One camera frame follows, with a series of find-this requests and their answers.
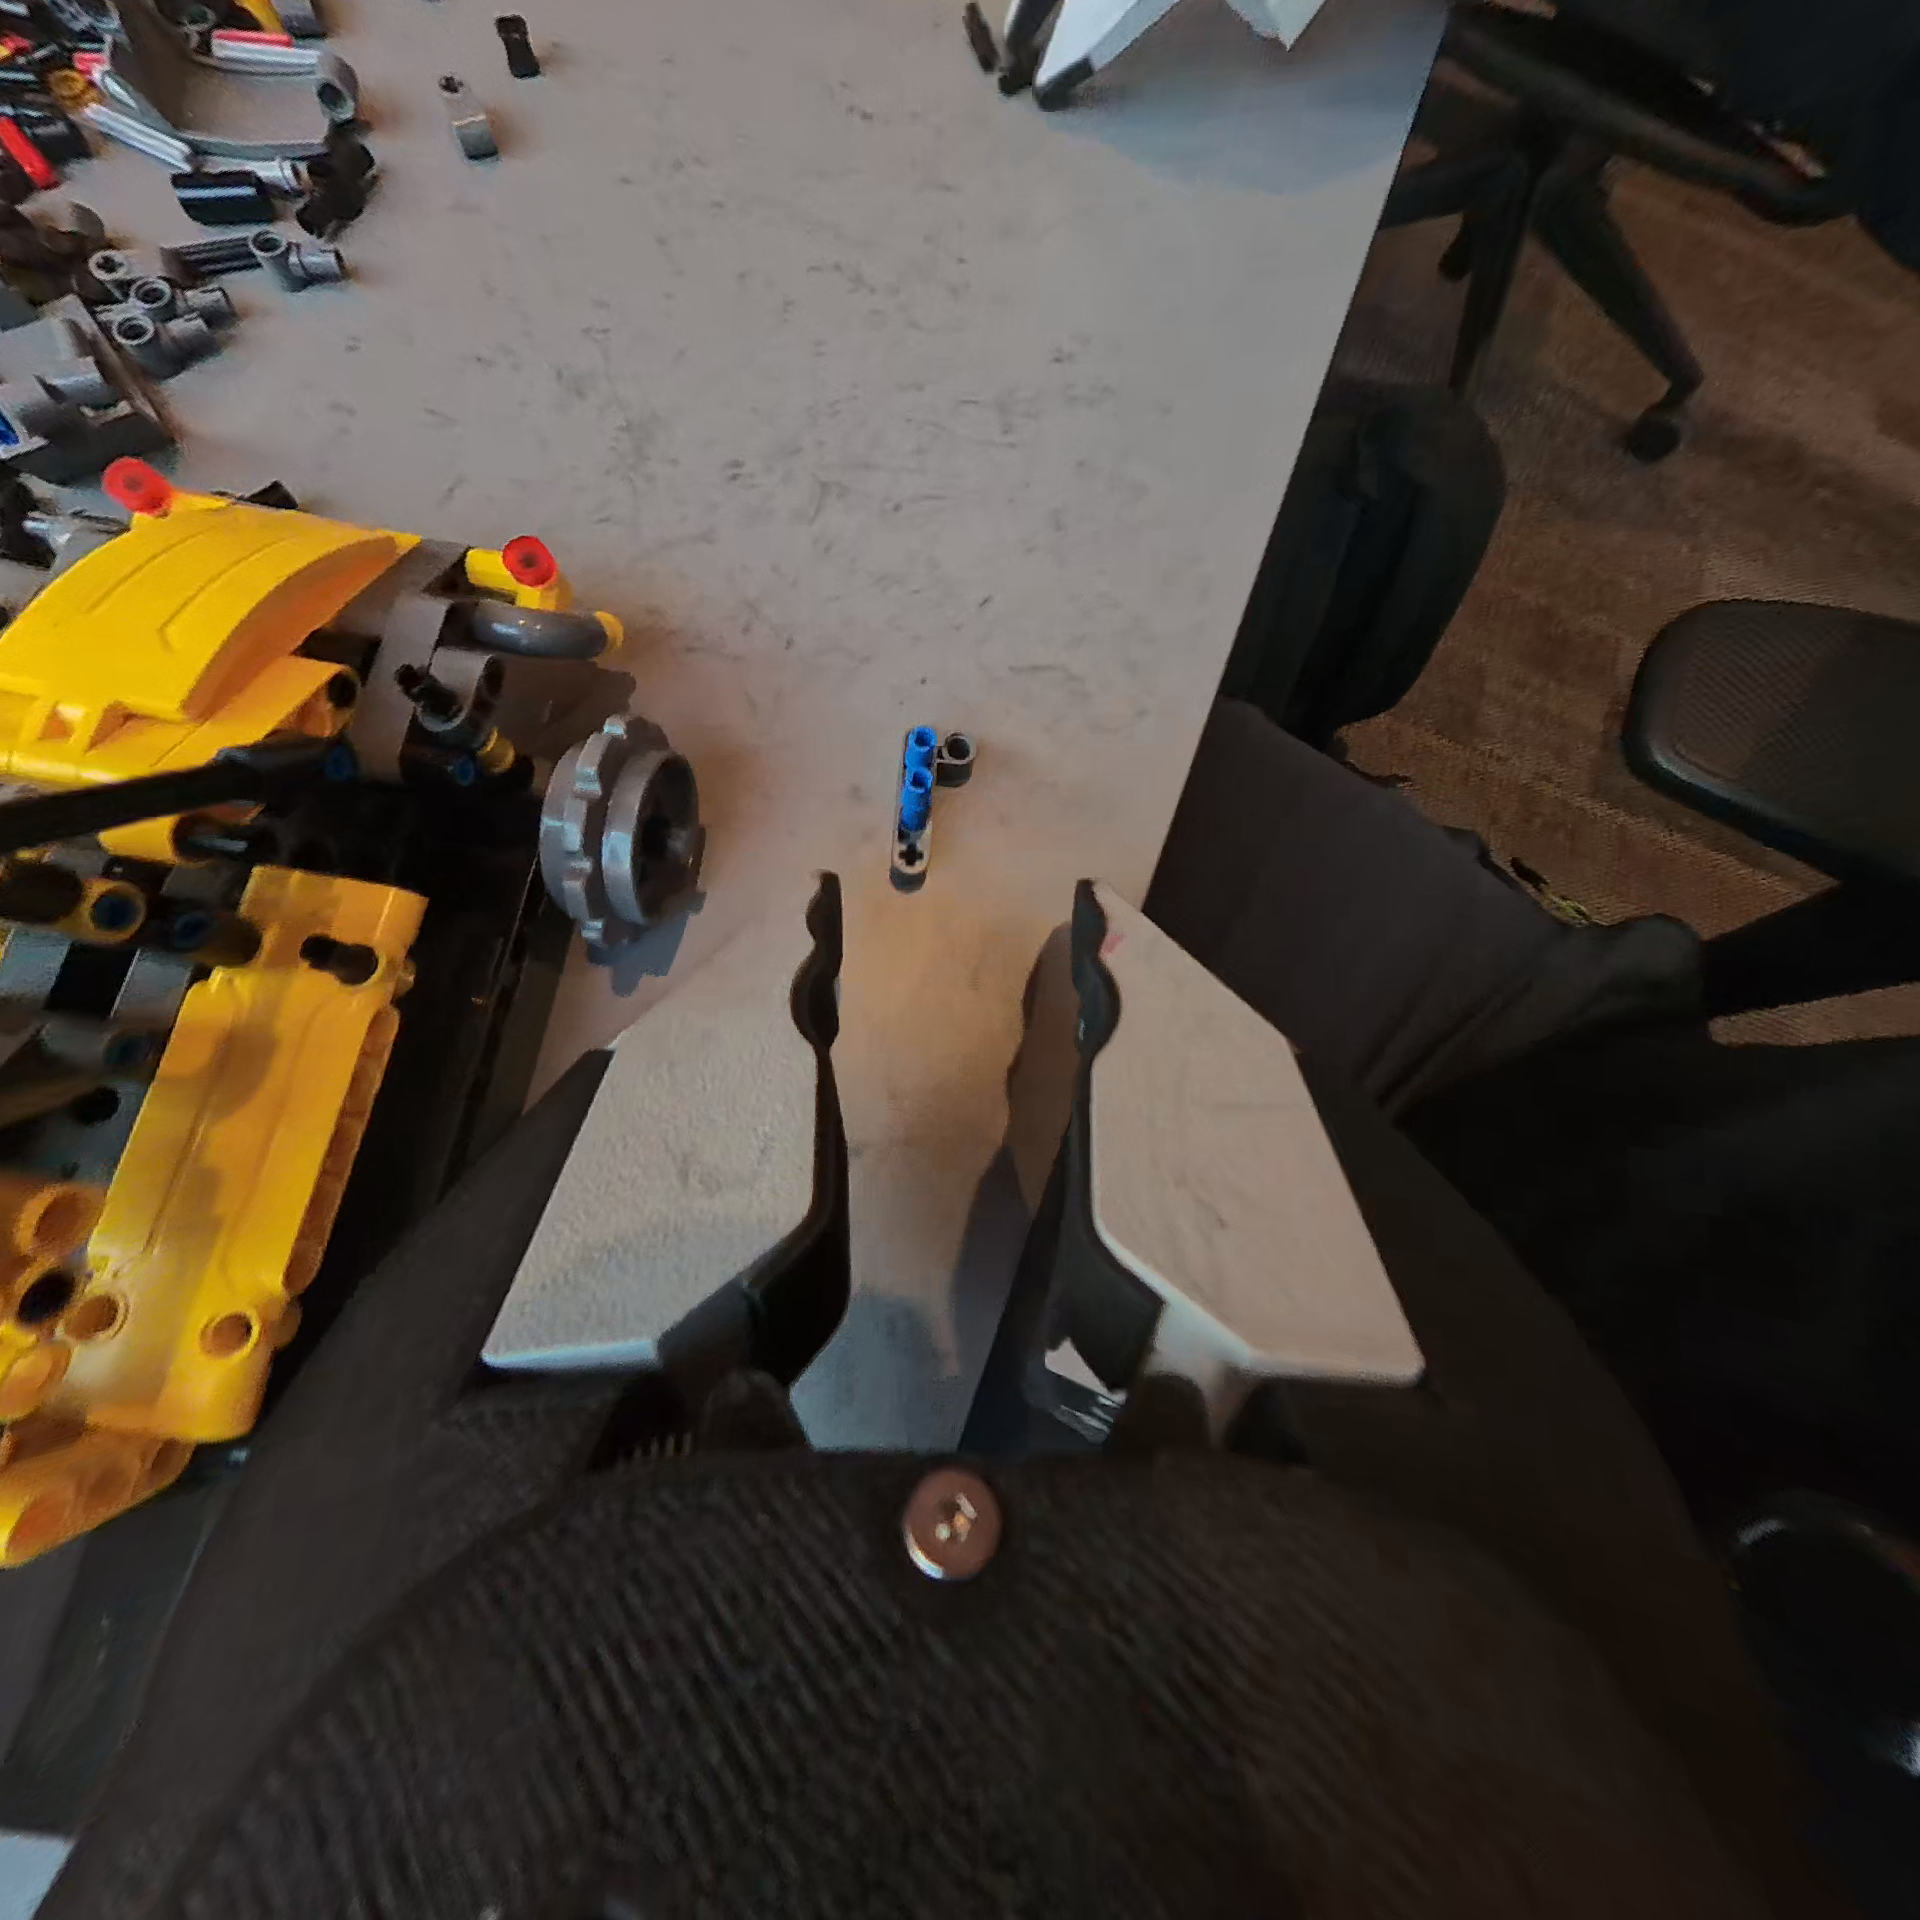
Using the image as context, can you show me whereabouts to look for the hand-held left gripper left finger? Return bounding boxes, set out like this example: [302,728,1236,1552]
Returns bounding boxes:
[479,870,853,1429]

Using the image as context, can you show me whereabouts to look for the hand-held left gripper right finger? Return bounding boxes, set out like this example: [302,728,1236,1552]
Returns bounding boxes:
[960,877,1428,1451]

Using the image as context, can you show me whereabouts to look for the small grey blue Lego piece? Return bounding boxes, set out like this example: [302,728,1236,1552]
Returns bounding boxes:
[888,725,980,891]

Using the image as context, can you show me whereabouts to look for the grey desk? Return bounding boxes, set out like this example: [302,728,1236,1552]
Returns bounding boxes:
[0,0,1450,1920]

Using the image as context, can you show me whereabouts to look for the person's dark clothing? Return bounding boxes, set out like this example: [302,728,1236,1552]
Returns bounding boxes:
[1146,697,1920,1503]

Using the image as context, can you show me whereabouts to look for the black chair base far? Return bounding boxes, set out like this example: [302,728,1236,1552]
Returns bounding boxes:
[1379,0,1920,468]

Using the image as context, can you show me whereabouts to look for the black chair backrest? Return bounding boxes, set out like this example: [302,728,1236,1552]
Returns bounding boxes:
[1221,383,1505,753]

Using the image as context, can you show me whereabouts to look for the black mesh chair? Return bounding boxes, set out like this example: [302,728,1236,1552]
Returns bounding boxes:
[1624,596,1920,891]

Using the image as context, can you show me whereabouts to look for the yellow toy brick vehicle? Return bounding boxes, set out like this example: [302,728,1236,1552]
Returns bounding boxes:
[0,456,708,1570]

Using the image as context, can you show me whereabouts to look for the pile of toy brick pieces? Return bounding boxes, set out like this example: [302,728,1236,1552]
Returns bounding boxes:
[0,0,383,490]

